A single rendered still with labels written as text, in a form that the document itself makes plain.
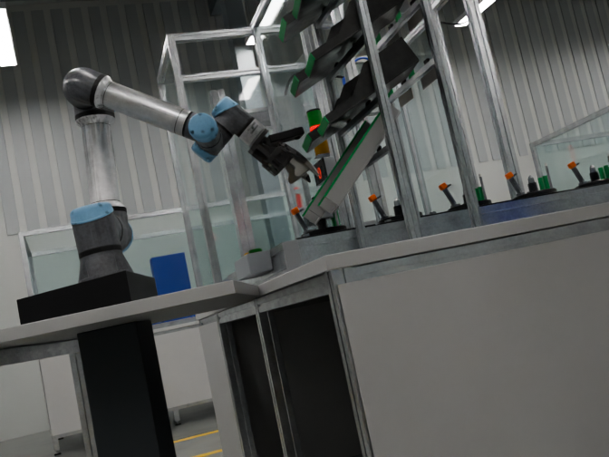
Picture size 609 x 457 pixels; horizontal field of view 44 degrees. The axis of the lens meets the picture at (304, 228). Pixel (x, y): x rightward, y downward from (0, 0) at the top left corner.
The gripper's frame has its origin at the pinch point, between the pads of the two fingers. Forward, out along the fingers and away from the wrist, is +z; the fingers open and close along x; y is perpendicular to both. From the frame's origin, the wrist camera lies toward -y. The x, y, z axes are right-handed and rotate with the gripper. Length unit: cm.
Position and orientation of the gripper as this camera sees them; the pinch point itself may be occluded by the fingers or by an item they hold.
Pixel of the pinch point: (313, 174)
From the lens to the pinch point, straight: 227.1
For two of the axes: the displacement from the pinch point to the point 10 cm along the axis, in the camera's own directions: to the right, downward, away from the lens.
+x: 2.7, -1.6, -9.5
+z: 7.7, 6.3, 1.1
